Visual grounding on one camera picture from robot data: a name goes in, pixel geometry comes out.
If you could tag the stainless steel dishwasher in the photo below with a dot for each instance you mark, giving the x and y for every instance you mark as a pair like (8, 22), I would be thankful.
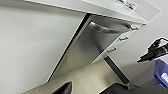
(90, 46)

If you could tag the white narrow drawer cabinet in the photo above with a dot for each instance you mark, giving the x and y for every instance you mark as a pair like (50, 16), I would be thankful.
(120, 45)

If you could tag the white two-door base cabinet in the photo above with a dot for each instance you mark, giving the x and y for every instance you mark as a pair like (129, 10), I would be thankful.
(33, 40)

